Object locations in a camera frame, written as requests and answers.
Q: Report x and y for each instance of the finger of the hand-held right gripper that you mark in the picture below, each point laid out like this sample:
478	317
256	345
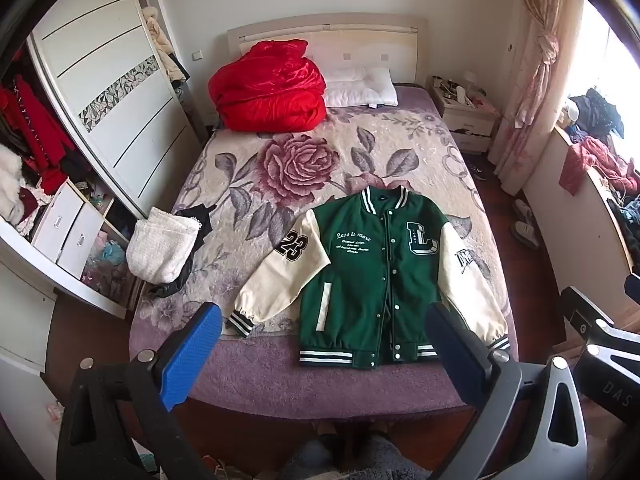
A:
587	307
633	290

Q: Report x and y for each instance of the nightstand small items pile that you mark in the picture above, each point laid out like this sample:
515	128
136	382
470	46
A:
457	92

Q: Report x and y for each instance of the red hanging clothes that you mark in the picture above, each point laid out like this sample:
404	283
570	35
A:
40	130

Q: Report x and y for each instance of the green varsity jacket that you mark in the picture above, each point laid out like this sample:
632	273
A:
360	270

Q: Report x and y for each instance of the colourful wardrobe shelf items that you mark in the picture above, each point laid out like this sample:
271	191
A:
105	260

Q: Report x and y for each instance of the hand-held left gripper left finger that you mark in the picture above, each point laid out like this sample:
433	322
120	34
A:
192	355

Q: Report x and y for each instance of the white wardrobe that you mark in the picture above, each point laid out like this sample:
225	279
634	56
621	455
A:
100	60
25	320

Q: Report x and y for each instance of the white nightstand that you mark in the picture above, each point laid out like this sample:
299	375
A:
465	120

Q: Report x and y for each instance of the bed with white headboard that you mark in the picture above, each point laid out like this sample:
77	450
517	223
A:
380	35

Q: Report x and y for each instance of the mixed clothes pile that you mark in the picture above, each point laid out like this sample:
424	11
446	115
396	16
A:
627	215

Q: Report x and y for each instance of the floral plush blanket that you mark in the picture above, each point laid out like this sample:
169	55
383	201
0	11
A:
300	170

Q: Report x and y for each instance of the dark shoe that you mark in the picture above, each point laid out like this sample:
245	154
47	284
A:
478	173

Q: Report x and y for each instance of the beige hanging coat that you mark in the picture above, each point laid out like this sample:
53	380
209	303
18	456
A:
162	40

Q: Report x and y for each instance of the pink floral curtain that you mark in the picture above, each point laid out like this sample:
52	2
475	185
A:
540	85

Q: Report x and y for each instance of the red knit cloth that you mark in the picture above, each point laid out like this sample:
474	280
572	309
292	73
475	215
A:
587	157

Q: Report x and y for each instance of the person's legs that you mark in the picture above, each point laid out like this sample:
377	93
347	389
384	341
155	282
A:
350	460

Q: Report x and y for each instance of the red quilt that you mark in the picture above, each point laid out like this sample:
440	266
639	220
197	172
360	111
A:
267	90

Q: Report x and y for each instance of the white window ledge cabinet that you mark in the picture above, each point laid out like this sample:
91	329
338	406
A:
565	210

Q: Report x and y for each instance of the white drawer unit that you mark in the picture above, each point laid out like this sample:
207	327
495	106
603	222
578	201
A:
65	230

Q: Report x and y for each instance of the dark clothes heap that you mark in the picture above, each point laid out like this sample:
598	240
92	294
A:
597	112

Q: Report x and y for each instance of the white furry garment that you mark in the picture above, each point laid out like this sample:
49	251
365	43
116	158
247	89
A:
10	180

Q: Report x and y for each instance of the white knit cloth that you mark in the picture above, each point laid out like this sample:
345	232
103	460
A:
160	245

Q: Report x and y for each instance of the white round container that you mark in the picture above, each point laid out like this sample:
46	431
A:
572	110

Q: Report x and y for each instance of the black garment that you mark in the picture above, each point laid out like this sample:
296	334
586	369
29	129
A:
172	289

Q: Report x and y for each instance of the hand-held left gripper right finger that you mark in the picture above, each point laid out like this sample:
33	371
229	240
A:
457	355

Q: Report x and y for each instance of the purple bed sheet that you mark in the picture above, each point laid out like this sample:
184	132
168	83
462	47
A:
260	372

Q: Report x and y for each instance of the white pillow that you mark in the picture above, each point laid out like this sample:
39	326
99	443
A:
360	87

